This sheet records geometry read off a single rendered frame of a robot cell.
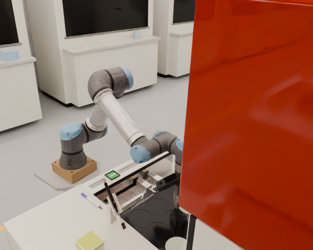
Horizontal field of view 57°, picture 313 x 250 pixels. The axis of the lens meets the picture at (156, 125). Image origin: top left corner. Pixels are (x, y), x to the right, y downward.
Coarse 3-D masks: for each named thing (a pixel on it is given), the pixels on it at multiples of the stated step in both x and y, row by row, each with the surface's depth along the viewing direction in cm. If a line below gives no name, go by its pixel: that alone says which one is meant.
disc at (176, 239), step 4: (168, 240) 117; (172, 240) 117; (176, 240) 117; (180, 240) 117; (184, 240) 117; (168, 244) 115; (172, 244) 115; (176, 244) 115; (180, 244) 115; (184, 244) 115; (168, 248) 113; (172, 248) 113; (176, 248) 113; (180, 248) 113; (184, 248) 113
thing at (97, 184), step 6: (156, 156) 159; (126, 162) 153; (132, 162) 153; (144, 162) 154; (150, 162) 154; (114, 168) 148; (120, 168) 148; (126, 168) 149; (132, 168) 149; (138, 168) 149; (102, 174) 144; (120, 174) 144; (126, 174) 144; (90, 180) 139; (96, 180) 139; (102, 180) 140; (108, 180) 140; (114, 180) 140; (84, 186) 135; (90, 186) 136; (96, 186) 136; (102, 186) 136
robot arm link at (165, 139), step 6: (156, 132) 125; (162, 132) 124; (168, 132) 125; (156, 138) 119; (162, 138) 120; (168, 138) 121; (174, 138) 120; (162, 144) 118; (168, 144) 120; (162, 150) 118; (168, 150) 120
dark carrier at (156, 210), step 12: (168, 192) 142; (144, 204) 134; (156, 204) 135; (168, 204) 135; (132, 216) 128; (144, 216) 128; (156, 216) 128; (168, 216) 128; (180, 216) 128; (144, 228) 122; (156, 228) 122; (168, 228) 122; (180, 228) 122; (156, 240) 116
